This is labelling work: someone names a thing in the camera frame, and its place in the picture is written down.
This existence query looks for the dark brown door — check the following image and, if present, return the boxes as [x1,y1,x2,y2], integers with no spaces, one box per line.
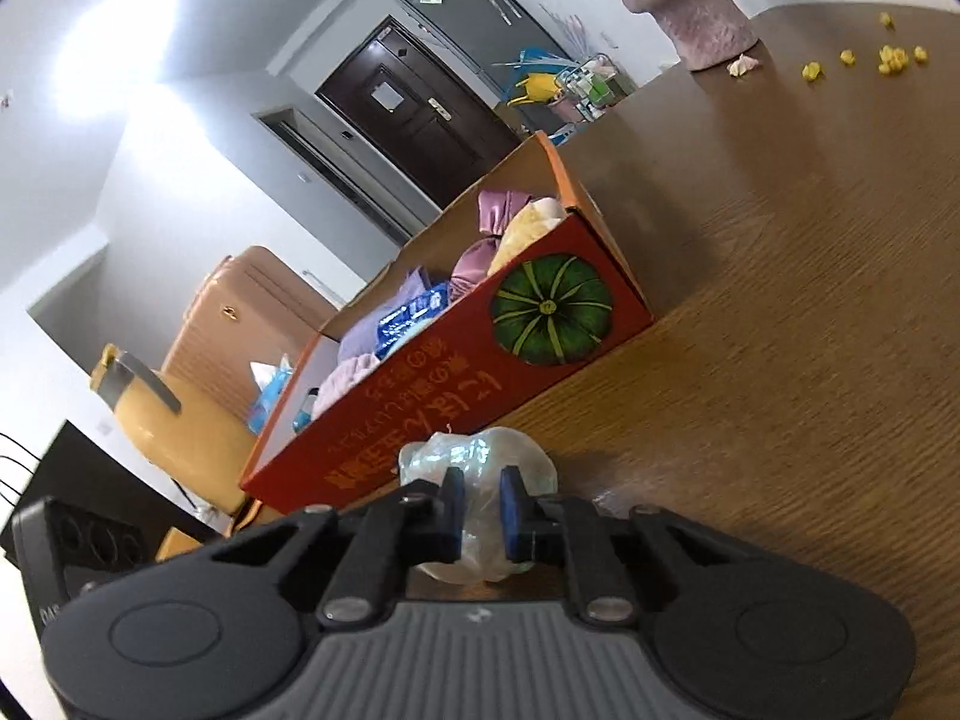
[315,15,522,203]

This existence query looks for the basket of small bottles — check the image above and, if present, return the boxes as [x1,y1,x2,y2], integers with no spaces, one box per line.
[551,56,625,122]

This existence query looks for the round ceiling light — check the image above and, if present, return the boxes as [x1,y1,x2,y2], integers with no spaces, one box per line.
[60,0,182,85]

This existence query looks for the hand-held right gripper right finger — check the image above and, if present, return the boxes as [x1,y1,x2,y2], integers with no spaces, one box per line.
[500,467,781,627]

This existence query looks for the grey refrigerator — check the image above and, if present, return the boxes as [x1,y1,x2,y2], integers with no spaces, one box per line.
[390,0,601,137]

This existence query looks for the purple satin scrunchie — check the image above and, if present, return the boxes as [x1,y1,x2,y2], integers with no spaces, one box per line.
[450,191,541,301]

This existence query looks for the blue and yellow bag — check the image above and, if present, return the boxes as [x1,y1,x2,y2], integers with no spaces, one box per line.
[493,49,572,107]

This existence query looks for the orange cardboard box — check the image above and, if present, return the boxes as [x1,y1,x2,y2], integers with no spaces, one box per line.
[238,131,653,518]

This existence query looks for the lilac fluffy towel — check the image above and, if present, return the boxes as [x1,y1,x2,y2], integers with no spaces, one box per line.
[311,352,381,419]

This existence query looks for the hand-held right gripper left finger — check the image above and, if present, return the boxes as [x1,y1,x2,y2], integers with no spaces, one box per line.
[187,469,466,629]

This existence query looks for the yellow crumbs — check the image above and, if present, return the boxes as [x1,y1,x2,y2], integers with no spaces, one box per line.
[801,11,931,83]

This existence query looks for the blue plastic packet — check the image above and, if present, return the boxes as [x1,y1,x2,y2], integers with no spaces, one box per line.
[375,281,455,361]

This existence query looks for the clear plastic bag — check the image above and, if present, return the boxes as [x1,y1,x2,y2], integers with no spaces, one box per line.
[397,427,560,586]

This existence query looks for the peach ribbed suitcase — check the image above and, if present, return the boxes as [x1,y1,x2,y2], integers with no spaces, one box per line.
[161,246,338,406]

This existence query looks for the purple fabric pouch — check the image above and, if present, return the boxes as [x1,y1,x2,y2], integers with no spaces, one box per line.
[337,266,428,365]

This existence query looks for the blue tissue pack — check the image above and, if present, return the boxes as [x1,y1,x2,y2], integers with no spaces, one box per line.
[247,356,299,436]

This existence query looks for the yellow thermos jug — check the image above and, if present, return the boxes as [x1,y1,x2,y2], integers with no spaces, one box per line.
[90,345,260,518]

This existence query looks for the purple decorative stems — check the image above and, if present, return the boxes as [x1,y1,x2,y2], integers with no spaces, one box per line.
[540,4,595,55]

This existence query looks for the grey side door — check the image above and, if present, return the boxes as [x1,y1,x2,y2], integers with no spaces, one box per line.
[253,106,443,245]

